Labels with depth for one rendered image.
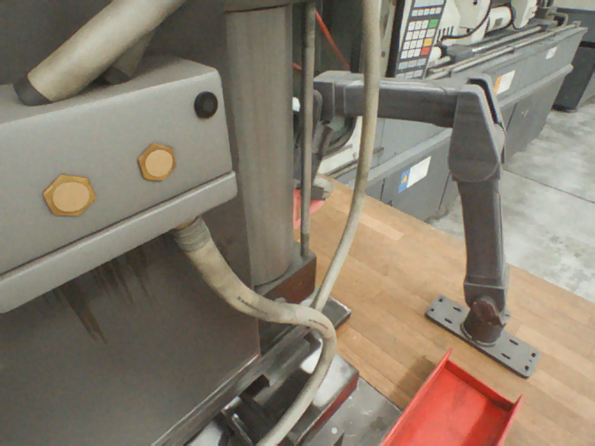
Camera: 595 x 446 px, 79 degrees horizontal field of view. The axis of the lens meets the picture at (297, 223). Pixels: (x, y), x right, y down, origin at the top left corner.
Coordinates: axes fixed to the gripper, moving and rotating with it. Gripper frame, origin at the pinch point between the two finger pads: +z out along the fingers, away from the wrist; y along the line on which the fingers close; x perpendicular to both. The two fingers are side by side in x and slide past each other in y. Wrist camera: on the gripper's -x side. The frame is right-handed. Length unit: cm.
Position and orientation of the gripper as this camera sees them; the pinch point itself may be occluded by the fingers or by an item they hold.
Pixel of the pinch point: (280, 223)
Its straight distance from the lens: 68.0
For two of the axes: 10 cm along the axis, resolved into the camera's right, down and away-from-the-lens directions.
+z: -3.6, 9.0, 2.3
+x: 7.5, 4.3, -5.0
